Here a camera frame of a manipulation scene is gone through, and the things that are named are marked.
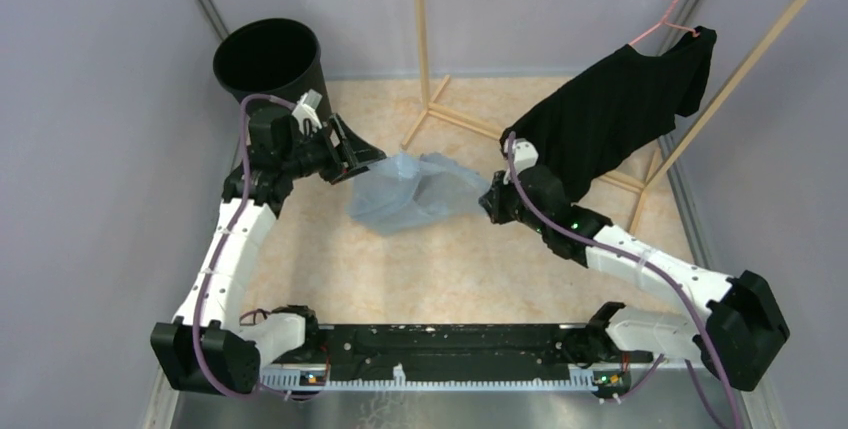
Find black trash bin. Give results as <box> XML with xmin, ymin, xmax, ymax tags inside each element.
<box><xmin>212</xmin><ymin>18</ymin><xmax>332</xmax><ymax>121</ymax></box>

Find black t-shirt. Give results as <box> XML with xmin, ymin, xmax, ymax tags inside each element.
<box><xmin>503</xmin><ymin>26</ymin><xmax>717</xmax><ymax>202</ymax></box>

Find blue plastic trash bag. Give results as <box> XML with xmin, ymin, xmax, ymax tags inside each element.
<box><xmin>346</xmin><ymin>152</ymin><xmax>490</xmax><ymax>236</ymax></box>

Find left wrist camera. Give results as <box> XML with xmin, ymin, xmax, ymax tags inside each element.
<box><xmin>292</xmin><ymin>89</ymin><xmax>323</xmax><ymax>136</ymax></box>

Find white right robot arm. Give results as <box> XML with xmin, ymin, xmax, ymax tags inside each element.
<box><xmin>479</xmin><ymin>166</ymin><xmax>790</xmax><ymax>392</ymax></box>

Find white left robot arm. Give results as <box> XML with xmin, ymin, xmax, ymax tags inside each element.
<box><xmin>150</xmin><ymin>102</ymin><xmax>386</xmax><ymax>397</ymax></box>

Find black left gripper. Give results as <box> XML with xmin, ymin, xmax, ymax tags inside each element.
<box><xmin>280</xmin><ymin>112</ymin><xmax>385</xmax><ymax>185</ymax></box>

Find wooden clothes rack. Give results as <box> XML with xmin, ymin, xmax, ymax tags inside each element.
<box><xmin>399</xmin><ymin>0</ymin><xmax>837</xmax><ymax>235</ymax></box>

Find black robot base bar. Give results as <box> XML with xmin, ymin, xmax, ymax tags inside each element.
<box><xmin>272</xmin><ymin>324</ymin><xmax>654</xmax><ymax>386</ymax></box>

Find aluminium frame rail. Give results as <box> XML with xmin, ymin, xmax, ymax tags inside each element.
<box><xmin>252</xmin><ymin>351</ymin><xmax>666</xmax><ymax>404</ymax></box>

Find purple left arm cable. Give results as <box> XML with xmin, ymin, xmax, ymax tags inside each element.
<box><xmin>192</xmin><ymin>94</ymin><xmax>326</xmax><ymax>403</ymax></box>

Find pink clothes hanger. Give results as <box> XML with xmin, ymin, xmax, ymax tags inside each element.
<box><xmin>625</xmin><ymin>0</ymin><xmax>702</xmax><ymax>47</ymax></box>

